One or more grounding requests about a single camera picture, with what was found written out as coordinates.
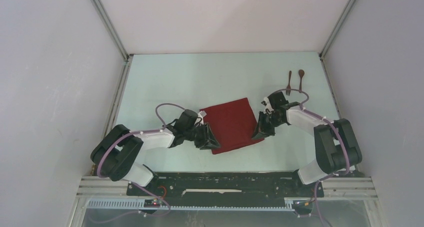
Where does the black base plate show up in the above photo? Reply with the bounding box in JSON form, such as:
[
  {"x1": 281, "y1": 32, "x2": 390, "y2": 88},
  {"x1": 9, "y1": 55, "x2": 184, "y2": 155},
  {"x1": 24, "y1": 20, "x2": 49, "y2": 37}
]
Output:
[{"x1": 146, "y1": 171, "x2": 324, "y2": 207}]

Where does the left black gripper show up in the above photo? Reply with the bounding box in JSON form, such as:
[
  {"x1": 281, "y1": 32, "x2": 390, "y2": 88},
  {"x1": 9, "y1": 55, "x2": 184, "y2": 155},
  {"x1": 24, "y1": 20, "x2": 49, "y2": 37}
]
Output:
[{"x1": 184, "y1": 122, "x2": 221, "y2": 150}]

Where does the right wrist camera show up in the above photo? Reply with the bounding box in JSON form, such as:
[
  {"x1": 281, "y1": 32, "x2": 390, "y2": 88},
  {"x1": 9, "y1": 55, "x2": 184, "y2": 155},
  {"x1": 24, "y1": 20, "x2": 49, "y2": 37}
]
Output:
[{"x1": 261, "y1": 91, "x2": 289, "y2": 113}]

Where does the brown wooden fork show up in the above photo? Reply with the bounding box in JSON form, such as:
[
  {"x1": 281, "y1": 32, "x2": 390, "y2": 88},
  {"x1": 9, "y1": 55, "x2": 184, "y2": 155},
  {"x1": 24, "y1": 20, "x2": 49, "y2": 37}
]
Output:
[{"x1": 285, "y1": 70, "x2": 292, "y2": 96}]

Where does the white cable duct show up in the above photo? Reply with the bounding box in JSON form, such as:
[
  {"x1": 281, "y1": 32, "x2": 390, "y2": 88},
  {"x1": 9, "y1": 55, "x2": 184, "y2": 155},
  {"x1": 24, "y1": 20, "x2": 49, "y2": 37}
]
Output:
[{"x1": 86, "y1": 198, "x2": 295, "y2": 212}]

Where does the brown wooden spoon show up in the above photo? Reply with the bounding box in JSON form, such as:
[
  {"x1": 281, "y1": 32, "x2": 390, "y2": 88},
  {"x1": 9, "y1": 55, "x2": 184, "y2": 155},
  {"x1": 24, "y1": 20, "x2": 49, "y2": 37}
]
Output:
[{"x1": 298, "y1": 69, "x2": 305, "y2": 91}]

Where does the aluminium frame rail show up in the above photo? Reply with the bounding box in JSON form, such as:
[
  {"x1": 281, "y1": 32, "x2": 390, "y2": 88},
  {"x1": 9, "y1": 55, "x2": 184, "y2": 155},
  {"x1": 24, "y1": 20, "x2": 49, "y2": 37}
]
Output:
[{"x1": 76, "y1": 176, "x2": 129, "y2": 199}]

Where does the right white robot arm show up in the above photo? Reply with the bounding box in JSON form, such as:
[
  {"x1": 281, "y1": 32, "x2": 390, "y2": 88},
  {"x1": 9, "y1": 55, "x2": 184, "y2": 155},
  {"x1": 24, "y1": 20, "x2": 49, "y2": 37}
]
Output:
[{"x1": 252, "y1": 100, "x2": 363, "y2": 196}]

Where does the red cloth napkin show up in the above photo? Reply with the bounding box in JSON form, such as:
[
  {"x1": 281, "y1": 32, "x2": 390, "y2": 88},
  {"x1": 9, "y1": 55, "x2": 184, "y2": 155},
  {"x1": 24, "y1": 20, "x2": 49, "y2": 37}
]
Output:
[{"x1": 202, "y1": 97, "x2": 264, "y2": 155}]

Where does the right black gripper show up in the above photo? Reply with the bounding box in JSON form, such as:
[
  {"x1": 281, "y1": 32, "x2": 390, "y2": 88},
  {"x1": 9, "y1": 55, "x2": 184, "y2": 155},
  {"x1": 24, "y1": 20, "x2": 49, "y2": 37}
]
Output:
[{"x1": 251, "y1": 111, "x2": 284, "y2": 140}]

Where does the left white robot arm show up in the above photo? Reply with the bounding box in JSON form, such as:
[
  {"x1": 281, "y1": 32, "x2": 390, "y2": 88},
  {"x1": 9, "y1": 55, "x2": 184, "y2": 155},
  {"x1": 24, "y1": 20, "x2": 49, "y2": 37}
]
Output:
[{"x1": 90, "y1": 109, "x2": 221, "y2": 195}]

